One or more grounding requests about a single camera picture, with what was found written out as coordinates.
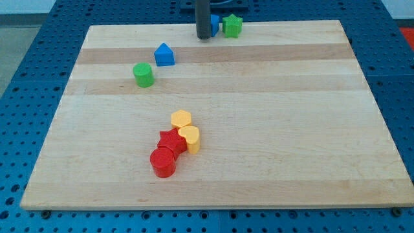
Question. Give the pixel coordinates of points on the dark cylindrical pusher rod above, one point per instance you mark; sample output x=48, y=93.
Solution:
x=202, y=19

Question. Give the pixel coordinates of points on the blue cube block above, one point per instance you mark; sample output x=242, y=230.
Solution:
x=214, y=22

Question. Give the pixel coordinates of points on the green star block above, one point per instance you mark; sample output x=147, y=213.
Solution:
x=232, y=26

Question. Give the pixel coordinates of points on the blue pentagon block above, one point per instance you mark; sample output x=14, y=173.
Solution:
x=164, y=56

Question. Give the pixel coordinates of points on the wooden board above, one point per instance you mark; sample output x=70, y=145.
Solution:
x=286, y=116

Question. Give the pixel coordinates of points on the red star block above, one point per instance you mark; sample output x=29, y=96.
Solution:
x=172, y=141

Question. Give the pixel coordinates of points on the green cylinder block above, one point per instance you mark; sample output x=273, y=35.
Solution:
x=143, y=75

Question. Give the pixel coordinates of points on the yellow hexagon block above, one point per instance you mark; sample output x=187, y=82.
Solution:
x=181, y=118

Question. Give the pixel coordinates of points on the yellow heart block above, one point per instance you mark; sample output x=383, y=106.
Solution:
x=192, y=137

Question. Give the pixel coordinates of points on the red cylinder block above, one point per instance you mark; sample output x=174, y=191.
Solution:
x=163, y=162

